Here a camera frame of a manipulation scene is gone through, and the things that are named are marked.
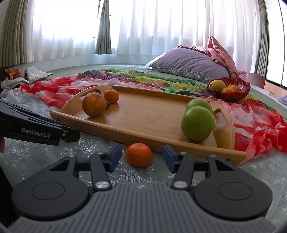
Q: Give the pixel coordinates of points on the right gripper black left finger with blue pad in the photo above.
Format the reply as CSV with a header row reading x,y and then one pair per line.
x,y
65,187

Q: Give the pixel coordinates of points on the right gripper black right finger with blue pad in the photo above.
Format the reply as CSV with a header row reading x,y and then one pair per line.
x,y
218,187

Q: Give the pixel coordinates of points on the finger of the black genrobot.ai left gripper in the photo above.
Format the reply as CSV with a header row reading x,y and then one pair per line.
x,y
22,124

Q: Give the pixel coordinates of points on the green apple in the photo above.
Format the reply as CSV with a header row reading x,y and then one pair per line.
x,y
199,102
197,123

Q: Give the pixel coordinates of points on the large brownish orange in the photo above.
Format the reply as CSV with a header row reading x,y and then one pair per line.
x,y
93,104

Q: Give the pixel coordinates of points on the small mandarin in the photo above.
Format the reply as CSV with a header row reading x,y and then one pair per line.
x,y
107,105
112,96
139,155

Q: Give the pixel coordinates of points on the sheer snowflake lace cloth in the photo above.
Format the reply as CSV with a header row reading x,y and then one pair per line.
x,y
22,159

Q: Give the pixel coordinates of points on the orange cloth at left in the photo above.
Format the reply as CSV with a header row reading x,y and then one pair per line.
x,y
13,73

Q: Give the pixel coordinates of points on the white cloth at left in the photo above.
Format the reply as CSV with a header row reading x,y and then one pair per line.
x,y
30,75

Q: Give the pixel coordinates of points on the red white scarf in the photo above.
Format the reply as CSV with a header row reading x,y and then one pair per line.
x,y
258,127

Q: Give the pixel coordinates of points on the wooden serving tray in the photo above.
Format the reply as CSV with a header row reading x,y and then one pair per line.
x,y
150,117

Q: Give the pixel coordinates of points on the green curtain far left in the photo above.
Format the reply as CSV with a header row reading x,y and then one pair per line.
x,y
17,36

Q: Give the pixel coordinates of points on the green curtain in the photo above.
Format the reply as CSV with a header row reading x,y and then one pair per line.
x,y
103,42
17,36
261,65

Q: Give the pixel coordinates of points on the green quilted bedspread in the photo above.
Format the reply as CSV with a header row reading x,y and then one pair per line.
x,y
67,71

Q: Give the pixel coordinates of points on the white sheer curtain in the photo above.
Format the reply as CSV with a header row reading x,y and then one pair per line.
x,y
69,28

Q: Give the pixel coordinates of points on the orange fruit in bowl front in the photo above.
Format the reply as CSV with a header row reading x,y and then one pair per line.
x,y
227,90

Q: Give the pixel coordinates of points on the orange fruit in bowl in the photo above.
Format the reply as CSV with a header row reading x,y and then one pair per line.
x,y
227,90
233,87

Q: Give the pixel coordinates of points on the orange fruit in bowl back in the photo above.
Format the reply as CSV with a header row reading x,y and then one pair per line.
x,y
233,87

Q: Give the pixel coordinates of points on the red glass fruit bowl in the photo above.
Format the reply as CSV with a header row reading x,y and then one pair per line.
x,y
243,86

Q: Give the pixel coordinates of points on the lavender cloth at right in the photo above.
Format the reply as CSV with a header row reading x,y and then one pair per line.
x,y
283,100

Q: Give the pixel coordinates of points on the yellow pear in bowl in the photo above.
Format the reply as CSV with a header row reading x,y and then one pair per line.
x,y
217,85

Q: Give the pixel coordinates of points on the green curtain middle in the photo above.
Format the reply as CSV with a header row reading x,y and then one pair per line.
x,y
103,42

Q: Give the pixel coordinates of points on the colourful floral scarf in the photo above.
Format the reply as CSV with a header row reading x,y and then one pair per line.
x,y
175,85

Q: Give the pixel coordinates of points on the purple pillow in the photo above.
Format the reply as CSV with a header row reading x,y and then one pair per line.
x,y
189,64

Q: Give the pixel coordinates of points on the green curtain right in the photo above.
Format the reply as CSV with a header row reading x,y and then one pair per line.
x,y
261,65

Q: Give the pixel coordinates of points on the pink folded blanket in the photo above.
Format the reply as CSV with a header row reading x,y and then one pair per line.
x,y
220,56

